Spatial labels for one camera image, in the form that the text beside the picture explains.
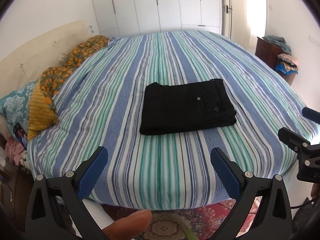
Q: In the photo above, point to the person's left hand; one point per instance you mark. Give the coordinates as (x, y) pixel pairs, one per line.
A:
(129, 227)

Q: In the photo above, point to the mustard yellow dotted pillow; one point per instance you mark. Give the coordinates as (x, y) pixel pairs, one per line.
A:
(42, 111)

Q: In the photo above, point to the dark wooden nightstand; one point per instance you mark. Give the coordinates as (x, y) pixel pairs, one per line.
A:
(16, 186)

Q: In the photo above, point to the teal white floral pillow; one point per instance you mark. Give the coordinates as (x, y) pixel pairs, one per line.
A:
(15, 109)

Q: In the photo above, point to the beige padded headboard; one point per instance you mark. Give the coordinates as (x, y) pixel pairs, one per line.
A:
(27, 62)

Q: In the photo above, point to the orange floral green blanket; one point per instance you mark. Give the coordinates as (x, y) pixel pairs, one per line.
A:
(54, 77)

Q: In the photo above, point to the white wardrobe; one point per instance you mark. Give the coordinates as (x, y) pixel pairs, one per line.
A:
(126, 18)

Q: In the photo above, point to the dark red wooden cabinet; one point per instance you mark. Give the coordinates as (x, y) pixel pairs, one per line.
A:
(268, 52)

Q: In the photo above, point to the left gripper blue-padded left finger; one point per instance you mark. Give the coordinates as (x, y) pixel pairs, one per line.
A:
(44, 219)

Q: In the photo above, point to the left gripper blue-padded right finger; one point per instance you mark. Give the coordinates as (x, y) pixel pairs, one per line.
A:
(273, 218)

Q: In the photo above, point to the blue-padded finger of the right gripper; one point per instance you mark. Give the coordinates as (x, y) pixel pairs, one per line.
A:
(311, 114)

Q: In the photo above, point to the pink cloth on nightstand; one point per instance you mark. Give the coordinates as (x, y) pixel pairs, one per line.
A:
(15, 152)

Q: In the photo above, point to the blue green striped bedsheet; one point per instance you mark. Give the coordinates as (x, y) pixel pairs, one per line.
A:
(101, 105)

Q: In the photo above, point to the black pants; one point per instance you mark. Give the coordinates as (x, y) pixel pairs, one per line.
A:
(186, 108)

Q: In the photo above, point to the red patterned rug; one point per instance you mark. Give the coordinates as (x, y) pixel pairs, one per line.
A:
(176, 224)

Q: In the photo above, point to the pile of clothes on cabinet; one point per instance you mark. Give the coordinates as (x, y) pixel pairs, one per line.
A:
(285, 62)

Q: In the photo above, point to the person's right hand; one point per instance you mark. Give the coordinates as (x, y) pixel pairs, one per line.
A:
(315, 191)

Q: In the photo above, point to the white door with black handle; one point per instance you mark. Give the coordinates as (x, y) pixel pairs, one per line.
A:
(233, 23)

